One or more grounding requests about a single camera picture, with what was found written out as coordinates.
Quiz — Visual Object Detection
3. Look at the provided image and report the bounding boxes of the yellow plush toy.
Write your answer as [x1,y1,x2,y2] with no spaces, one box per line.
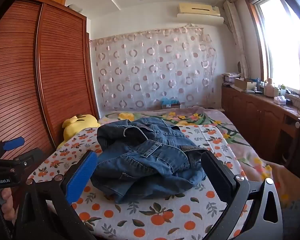
[55,114,101,149]

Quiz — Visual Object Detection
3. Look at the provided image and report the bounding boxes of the open cardboard box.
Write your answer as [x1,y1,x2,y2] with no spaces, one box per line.
[234,77,258,92]

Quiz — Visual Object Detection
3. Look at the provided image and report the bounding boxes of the blue denim pants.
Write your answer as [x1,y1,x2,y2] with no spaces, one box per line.
[90,117,215,204]

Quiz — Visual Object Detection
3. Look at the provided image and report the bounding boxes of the window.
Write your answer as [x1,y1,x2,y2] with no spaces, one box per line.
[245,0,300,98]

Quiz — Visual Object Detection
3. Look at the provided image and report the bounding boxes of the orange fruit print bed sheet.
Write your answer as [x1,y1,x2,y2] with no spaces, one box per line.
[27,124,253,240]

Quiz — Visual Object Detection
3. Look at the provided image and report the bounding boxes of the beige air conditioner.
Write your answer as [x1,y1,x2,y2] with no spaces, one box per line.
[178,3,221,17]

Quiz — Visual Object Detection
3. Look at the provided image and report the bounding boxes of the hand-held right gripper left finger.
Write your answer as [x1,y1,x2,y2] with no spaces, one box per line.
[14,150,98,240]

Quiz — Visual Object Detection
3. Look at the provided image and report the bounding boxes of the white air deflector shelf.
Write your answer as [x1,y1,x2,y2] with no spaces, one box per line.
[177,14,224,25]

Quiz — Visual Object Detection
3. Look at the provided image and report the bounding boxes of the wooden slatted wardrobe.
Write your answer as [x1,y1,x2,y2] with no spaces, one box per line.
[0,0,99,205]

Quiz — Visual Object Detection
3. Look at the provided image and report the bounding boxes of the person's left hand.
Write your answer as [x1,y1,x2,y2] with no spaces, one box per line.
[1,187,15,221]

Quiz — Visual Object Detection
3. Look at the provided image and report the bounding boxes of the wooden cabinet counter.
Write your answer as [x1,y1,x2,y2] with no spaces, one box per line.
[221,85,300,180]

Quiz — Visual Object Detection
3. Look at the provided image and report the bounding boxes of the beige thermos jug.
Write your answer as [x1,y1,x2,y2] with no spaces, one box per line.
[264,78,275,97]

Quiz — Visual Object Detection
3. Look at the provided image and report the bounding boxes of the beige window curtain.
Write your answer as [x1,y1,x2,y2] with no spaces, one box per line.
[224,0,250,77]

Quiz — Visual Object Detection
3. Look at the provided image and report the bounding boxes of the pink floral blanket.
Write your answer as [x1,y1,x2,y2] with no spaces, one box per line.
[99,105,290,205]

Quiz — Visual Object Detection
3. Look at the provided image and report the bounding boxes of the sheer circle pattern curtain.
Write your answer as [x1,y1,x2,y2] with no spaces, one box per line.
[90,25,224,110]

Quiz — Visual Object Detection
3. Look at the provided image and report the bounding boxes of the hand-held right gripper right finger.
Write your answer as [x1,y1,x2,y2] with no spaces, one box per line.
[201,151,283,240]

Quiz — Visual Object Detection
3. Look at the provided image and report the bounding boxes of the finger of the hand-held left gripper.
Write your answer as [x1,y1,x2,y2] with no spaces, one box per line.
[14,148,47,174]
[2,137,25,152]

